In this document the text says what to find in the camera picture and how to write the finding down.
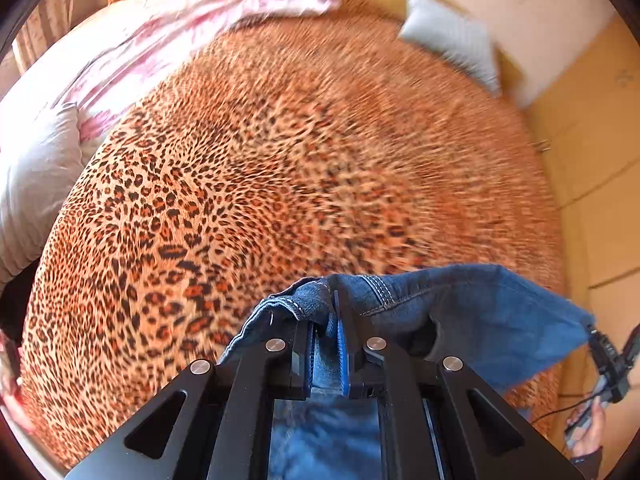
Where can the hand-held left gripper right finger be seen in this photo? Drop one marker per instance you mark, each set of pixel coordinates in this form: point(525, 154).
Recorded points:
point(342, 355)

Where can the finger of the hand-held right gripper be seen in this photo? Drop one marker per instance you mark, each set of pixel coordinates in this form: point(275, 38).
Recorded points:
point(602, 347)

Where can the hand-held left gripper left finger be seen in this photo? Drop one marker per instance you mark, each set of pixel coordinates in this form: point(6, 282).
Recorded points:
point(300, 360)

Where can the blue denim pants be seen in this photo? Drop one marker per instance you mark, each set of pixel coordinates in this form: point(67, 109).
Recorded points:
point(475, 320)

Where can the person's right forearm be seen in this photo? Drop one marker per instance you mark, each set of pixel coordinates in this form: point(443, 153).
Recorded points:
point(590, 467)

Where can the person's right hand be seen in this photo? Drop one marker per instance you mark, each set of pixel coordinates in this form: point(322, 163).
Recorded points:
point(592, 435)

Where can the light wooden wardrobe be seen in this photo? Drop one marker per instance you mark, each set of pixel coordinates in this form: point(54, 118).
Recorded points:
point(595, 185)

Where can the leopard print bedspread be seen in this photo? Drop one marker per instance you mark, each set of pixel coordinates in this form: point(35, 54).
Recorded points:
point(275, 160)

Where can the light wooden headboard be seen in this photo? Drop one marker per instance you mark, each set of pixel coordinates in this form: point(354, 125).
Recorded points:
point(510, 75)

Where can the red cloth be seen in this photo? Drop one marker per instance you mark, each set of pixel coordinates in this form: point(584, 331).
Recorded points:
point(10, 375)

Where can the grey striped pillow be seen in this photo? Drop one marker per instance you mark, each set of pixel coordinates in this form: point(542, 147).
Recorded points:
point(450, 40)

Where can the white pink floral quilt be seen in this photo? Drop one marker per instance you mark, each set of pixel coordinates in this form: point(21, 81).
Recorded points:
point(75, 85)

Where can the beige patterned curtain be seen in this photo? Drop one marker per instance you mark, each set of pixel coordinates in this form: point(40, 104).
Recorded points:
point(45, 25)

